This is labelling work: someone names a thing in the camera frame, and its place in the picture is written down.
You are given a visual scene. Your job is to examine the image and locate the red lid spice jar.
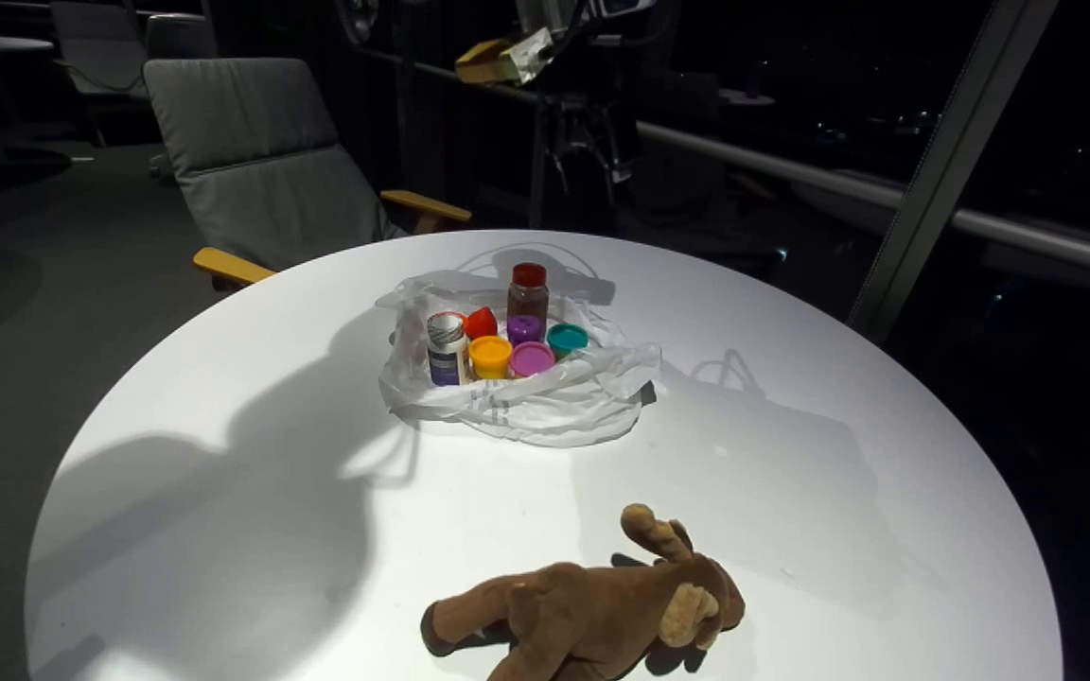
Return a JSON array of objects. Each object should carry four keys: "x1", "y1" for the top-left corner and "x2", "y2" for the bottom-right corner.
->
[{"x1": 504, "y1": 258, "x2": 553, "y2": 324}]

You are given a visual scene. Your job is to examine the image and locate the yellow-orange lid dough tub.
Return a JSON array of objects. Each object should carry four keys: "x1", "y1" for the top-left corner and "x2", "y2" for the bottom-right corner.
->
[{"x1": 462, "y1": 331, "x2": 514, "y2": 382}]

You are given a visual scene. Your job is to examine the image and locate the grey window rail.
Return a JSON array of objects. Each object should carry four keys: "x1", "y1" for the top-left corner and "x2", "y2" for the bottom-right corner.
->
[{"x1": 352, "y1": 43, "x2": 1090, "y2": 289}]

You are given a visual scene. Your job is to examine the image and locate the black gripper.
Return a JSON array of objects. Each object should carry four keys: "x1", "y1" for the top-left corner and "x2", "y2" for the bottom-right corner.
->
[{"x1": 542, "y1": 32, "x2": 640, "y2": 212}]

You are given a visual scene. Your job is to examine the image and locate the brown plush moose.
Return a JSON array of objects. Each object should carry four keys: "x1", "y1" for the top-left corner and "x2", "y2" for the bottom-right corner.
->
[{"x1": 418, "y1": 498, "x2": 751, "y2": 681}]

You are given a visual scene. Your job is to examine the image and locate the white crumpled plastic bag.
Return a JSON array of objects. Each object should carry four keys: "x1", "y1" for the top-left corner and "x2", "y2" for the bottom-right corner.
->
[{"x1": 376, "y1": 244, "x2": 664, "y2": 452}]

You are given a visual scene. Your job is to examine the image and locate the grey window post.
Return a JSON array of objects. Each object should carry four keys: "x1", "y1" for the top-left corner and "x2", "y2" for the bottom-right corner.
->
[{"x1": 843, "y1": 0, "x2": 1063, "y2": 342}]

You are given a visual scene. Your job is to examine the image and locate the teal lid dough tub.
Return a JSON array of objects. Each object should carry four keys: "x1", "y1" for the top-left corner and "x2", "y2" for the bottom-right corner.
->
[{"x1": 547, "y1": 318, "x2": 596, "y2": 362}]

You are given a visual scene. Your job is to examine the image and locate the purple dough tub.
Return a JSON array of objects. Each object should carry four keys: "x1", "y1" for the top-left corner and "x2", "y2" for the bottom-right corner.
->
[{"x1": 501, "y1": 309, "x2": 548, "y2": 347}]

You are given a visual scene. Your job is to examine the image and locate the pink lid dough tub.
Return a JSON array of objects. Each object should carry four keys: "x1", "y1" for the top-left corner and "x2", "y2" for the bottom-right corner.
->
[{"x1": 506, "y1": 342, "x2": 561, "y2": 382}]

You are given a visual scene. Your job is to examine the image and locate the grey office chair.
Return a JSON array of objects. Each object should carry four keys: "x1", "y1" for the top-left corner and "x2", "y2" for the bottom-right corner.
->
[
  {"x1": 46, "y1": 0, "x2": 157, "y2": 101},
  {"x1": 139, "y1": 52, "x2": 477, "y2": 289}
]

